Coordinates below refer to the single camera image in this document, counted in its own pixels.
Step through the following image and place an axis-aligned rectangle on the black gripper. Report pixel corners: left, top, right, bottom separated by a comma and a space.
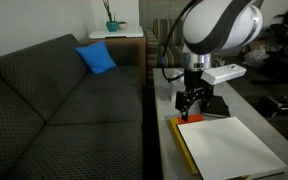
174, 68, 215, 122

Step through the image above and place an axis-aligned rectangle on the white board with yellow edge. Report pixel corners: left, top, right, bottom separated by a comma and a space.
177, 116, 288, 180

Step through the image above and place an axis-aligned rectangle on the orange book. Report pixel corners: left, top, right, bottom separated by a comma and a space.
176, 113, 206, 125

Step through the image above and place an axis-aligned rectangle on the small black notebook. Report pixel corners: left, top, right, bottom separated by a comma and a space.
200, 95, 232, 118

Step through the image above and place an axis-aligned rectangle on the grey top coffee table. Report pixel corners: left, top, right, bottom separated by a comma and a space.
152, 67, 288, 180

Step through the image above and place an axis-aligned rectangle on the striped armchair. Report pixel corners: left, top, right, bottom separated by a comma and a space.
144, 18, 189, 88

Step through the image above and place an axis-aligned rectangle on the white plastic bag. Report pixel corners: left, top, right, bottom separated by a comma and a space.
243, 45, 269, 69

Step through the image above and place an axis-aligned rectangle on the black equipment case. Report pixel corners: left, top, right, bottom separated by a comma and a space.
255, 94, 288, 118

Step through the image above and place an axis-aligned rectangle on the wooden side table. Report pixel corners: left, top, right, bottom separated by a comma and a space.
79, 34, 147, 88

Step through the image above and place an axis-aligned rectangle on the white tray board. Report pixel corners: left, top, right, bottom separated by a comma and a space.
88, 25, 145, 40

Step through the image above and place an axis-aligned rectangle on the small white orchid pot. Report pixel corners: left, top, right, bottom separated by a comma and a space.
117, 21, 128, 31

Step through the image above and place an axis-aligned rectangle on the blue cushion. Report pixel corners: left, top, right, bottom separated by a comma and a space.
74, 40, 117, 75

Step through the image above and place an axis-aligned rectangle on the teal pot with plant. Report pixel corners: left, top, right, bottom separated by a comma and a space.
102, 0, 120, 33

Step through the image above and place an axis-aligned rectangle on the dark grey fabric sofa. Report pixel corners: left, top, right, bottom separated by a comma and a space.
0, 33, 144, 180

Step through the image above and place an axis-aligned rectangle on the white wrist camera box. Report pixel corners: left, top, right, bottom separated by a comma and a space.
200, 63, 247, 86

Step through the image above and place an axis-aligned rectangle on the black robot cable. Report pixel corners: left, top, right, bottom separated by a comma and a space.
160, 0, 202, 84

